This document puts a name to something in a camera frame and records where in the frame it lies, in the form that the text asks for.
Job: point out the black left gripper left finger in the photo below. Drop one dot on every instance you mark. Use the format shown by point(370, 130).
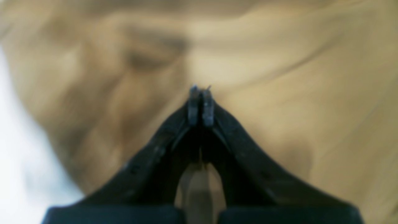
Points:
point(143, 191)

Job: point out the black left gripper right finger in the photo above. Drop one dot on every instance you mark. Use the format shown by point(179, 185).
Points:
point(257, 189)

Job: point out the brown t-shirt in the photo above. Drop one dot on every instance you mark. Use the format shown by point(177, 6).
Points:
point(314, 82)

